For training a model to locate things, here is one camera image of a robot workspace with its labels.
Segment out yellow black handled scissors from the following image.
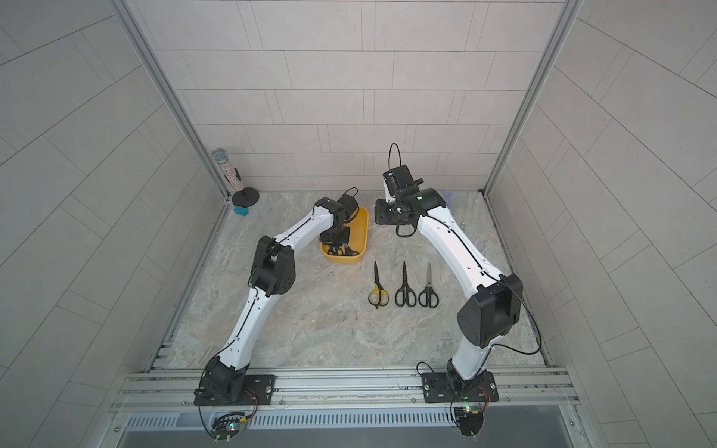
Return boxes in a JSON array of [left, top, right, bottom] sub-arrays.
[[367, 262, 390, 309]]

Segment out aluminium front rail frame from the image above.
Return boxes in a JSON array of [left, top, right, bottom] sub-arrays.
[[109, 366, 579, 416]]

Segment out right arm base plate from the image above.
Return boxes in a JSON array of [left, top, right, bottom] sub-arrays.
[[420, 371, 500, 403]]

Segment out left circuit board with wires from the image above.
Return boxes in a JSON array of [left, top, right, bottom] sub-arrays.
[[212, 412, 248, 444]]

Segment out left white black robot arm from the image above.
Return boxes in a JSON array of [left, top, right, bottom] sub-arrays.
[[194, 193, 359, 406]]

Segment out yellow plastic storage box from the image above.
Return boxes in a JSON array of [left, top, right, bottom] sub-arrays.
[[320, 206, 369, 264]]

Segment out silver blade black scissors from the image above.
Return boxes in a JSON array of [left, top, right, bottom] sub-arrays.
[[418, 264, 440, 309]]

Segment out small black scissors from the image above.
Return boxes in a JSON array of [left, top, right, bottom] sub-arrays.
[[327, 244, 350, 257]]

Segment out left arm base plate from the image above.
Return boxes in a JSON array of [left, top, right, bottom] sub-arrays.
[[193, 375, 276, 407]]

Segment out circuit board with wires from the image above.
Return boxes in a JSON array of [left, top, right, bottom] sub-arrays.
[[452, 406, 485, 438], [212, 412, 248, 444]]

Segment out teal small block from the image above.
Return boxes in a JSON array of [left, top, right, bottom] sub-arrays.
[[233, 206, 248, 217]]

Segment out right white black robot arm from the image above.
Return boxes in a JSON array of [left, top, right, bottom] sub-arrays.
[[375, 164, 523, 399]]

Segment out right circuit board with wires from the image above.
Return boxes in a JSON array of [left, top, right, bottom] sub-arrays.
[[452, 406, 485, 438]]

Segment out all black scissors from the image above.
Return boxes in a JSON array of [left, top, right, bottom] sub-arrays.
[[394, 261, 418, 308]]

